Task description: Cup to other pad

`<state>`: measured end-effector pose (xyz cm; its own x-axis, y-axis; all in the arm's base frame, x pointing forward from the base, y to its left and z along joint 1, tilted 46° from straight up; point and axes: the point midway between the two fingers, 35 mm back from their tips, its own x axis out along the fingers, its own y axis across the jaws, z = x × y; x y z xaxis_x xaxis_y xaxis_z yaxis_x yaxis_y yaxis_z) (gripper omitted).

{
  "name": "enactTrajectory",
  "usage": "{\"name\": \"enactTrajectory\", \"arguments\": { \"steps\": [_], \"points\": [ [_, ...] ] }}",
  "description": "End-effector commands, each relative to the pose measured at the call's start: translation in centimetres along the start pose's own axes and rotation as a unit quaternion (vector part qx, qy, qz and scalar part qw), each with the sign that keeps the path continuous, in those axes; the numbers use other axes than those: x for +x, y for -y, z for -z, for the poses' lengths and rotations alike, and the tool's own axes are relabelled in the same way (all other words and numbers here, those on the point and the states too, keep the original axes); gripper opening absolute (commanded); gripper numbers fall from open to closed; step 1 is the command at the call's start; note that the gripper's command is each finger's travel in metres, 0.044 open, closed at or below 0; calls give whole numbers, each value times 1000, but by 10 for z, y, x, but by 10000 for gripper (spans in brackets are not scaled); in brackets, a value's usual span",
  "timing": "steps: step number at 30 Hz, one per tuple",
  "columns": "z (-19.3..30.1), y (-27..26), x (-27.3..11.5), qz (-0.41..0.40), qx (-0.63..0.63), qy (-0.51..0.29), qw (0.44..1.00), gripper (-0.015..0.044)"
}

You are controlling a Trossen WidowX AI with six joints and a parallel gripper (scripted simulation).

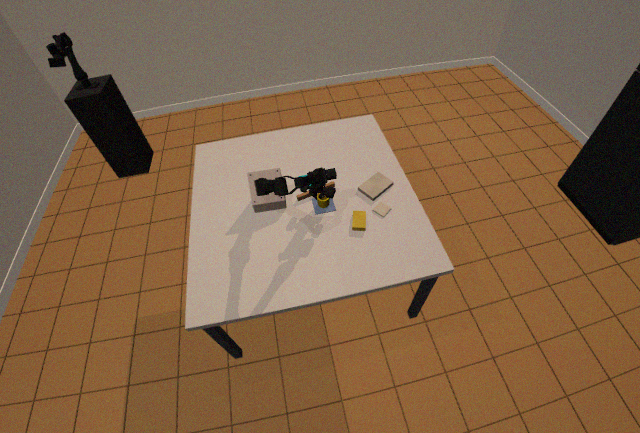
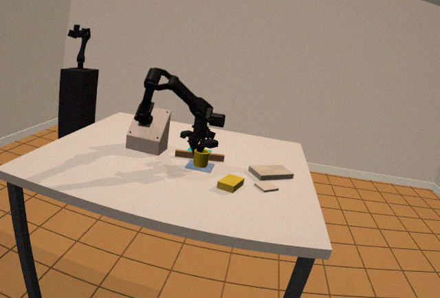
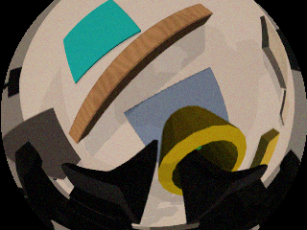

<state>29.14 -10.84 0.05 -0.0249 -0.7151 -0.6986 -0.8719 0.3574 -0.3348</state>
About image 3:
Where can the small beige flat tile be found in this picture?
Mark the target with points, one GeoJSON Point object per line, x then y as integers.
{"type": "Point", "coordinates": [284, 108]}

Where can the yellow rectangular block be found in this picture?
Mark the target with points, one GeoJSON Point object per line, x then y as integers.
{"type": "Point", "coordinates": [265, 149]}

